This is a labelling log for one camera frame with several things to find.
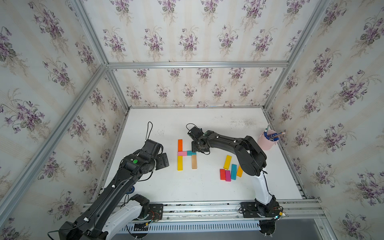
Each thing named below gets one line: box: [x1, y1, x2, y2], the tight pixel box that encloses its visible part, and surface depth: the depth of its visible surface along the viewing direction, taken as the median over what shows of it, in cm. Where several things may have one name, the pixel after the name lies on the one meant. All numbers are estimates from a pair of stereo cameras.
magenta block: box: [225, 170, 232, 182], surface depth 86 cm
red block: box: [219, 168, 226, 181], surface depth 86 cm
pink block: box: [177, 151, 188, 157], surface depth 95 cm
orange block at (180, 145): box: [177, 139, 183, 152], surface depth 100 cm
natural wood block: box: [192, 155, 197, 170], surface depth 92 cm
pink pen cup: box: [257, 130, 279, 151], surface depth 95 cm
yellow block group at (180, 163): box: [177, 156, 184, 172], surface depth 92 cm
